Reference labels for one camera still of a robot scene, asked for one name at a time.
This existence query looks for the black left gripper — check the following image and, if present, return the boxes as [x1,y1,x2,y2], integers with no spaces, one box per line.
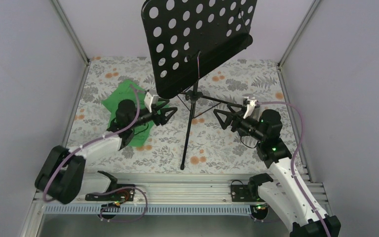
[129,98,177,129]

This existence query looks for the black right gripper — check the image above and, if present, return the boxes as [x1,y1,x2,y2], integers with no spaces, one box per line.
[213,104,265,142]

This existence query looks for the green sheet music page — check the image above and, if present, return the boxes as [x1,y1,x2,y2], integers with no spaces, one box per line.
[107,100,150,149]
[101,79,146,114]

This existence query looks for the black music stand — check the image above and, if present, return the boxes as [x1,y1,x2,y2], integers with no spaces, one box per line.
[141,0,254,171]

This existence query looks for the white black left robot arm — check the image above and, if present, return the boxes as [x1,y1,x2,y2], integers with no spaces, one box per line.
[35,99,178,204]

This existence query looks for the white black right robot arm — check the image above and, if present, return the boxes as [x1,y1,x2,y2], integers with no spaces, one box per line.
[213,104,341,237]

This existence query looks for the floral patterned mat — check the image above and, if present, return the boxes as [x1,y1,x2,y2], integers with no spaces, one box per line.
[68,57,296,174]

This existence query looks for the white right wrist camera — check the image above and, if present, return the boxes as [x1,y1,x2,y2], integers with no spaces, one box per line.
[242,94,260,120]

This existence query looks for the aluminium rail frame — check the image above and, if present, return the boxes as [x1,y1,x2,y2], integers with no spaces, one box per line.
[34,172,328,205]

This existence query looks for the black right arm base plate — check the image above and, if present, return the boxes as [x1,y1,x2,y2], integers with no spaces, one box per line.
[230,184,261,202]

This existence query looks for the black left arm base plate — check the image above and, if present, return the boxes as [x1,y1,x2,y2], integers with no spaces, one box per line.
[85,184,136,202]

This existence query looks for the grey slotted cable duct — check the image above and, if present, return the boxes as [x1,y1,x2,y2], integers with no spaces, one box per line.
[44,203,251,216]

